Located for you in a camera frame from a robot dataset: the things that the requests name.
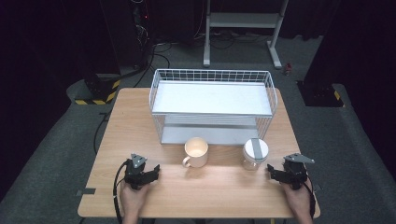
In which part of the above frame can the white wire shelf rack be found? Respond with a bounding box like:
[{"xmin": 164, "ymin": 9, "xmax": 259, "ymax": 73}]
[{"xmin": 148, "ymin": 68, "xmax": 279, "ymax": 147}]

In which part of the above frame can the person's right hand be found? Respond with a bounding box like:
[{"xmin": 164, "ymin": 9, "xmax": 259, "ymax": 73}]
[{"xmin": 281, "ymin": 178, "xmax": 313, "ymax": 218}]

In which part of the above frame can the clear glass jar white lid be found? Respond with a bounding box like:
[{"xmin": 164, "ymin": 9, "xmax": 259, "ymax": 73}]
[{"xmin": 241, "ymin": 137, "xmax": 270, "ymax": 172}]

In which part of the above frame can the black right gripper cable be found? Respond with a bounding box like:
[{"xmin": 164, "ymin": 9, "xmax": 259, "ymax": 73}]
[{"xmin": 303, "ymin": 178, "xmax": 317, "ymax": 219}]

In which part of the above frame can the thin black floor cable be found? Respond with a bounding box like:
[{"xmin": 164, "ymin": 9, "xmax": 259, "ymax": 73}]
[{"xmin": 92, "ymin": 111, "xmax": 112, "ymax": 155}]

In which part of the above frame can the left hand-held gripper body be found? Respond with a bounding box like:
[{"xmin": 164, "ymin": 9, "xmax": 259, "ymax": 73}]
[{"xmin": 123, "ymin": 152, "xmax": 149, "ymax": 191}]

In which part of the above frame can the floor cable bundle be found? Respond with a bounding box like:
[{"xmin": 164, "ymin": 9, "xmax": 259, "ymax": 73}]
[{"xmin": 193, "ymin": 28, "xmax": 273, "ymax": 50}]

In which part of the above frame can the black hazard-striped base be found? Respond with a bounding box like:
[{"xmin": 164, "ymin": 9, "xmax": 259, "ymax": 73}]
[
  {"xmin": 296, "ymin": 79, "xmax": 347, "ymax": 108},
  {"xmin": 74, "ymin": 72, "xmax": 121, "ymax": 106}
]

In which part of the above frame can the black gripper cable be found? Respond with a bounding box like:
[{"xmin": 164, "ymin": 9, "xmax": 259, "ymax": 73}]
[
  {"xmin": 303, "ymin": 178, "xmax": 317, "ymax": 219},
  {"xmin": 112, "ymin": 161, "xmax": 129, "ymax": 224}
]

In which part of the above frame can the dark equipment tower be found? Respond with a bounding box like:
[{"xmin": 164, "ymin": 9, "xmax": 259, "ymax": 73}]
[{"xmin": 100, "ymin": 0, "xmax": 157, "ymax": 70}]

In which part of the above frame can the cream ceramic cup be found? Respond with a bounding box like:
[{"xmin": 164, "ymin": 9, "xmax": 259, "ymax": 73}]
[{"xmin": 181, "ymin": 136, "xmax": 209, "ymax": 169}]

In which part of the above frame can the person's left hand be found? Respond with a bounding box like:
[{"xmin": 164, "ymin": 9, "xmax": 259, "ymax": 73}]
[{"xmin": 119, "ymin": 180, "xmax": 151, "ymax": 218}]

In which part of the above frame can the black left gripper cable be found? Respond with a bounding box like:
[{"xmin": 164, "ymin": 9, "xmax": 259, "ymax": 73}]
[{"xmin": 112, "ymin": 161, "xmax": 129, "ymax": 224}]

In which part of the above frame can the white metal stand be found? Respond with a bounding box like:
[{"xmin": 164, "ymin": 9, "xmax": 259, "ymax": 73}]
[{"xmin": 202, "ymin": 0, "xmax": 290, "ymax": 70}]

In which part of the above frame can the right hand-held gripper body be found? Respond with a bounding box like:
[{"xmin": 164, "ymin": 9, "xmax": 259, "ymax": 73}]
[{"xmin": 281, "ymin": 152, "xmax": 316, "ymax": 191}]

